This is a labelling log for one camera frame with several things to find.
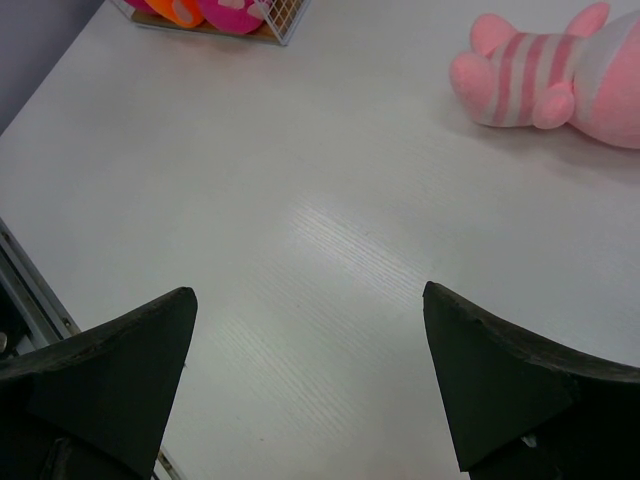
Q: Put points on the white wire wooden shelf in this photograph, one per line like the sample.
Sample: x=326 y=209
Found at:
x=269 y=21

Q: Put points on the boy doll orange pants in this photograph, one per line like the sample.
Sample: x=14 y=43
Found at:
x=184 y=13

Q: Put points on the aluminium rail frame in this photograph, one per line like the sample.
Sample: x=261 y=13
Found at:
x=32 y=316

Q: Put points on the boy doll magenta pants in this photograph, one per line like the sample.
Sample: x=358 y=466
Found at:
x=141 y=5

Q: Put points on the pink pig plush top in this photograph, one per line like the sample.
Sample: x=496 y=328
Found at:
x=586 y=76

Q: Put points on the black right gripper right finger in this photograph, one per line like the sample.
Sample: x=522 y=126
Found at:
x=521 y=406

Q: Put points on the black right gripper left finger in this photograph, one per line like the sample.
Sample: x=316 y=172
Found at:
x=96 y=405

